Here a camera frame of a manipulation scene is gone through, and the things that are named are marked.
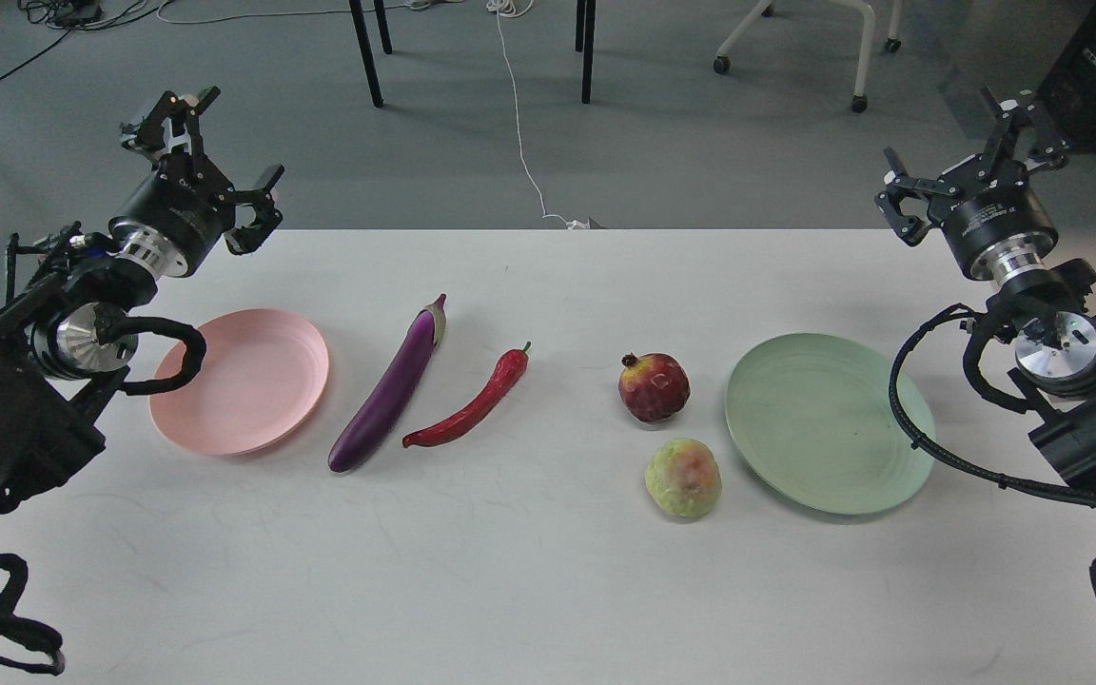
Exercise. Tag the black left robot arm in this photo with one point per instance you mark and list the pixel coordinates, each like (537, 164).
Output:
(70, 339)

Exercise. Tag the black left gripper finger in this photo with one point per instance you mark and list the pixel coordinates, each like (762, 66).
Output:
(169, 134)
(244, 239)

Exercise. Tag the red chili pepper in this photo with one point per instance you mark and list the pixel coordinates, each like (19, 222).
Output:
(508, 371)

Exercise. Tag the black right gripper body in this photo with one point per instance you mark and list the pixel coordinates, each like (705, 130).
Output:
(999, 233)

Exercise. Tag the black table legs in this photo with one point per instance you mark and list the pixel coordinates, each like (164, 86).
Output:
(370, 25)

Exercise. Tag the purple eggplant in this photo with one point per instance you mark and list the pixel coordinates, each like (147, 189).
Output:
(378, 415)

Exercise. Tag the red pomegranate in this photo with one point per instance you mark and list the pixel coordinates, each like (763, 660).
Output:
(653, 387)

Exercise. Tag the pink plate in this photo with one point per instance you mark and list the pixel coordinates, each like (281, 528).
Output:
(262, 377)

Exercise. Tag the white wheeled chair base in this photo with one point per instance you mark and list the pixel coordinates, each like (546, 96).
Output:
(867, 28)

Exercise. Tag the green plate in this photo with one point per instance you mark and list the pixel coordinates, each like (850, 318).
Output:
(810, 415)

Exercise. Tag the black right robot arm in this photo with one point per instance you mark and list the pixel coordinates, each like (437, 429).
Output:
(1033, 349)

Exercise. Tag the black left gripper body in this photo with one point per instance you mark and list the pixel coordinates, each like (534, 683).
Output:
(176, 216)

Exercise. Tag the yellow green fruit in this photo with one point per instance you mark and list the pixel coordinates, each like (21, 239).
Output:
(683, 478)

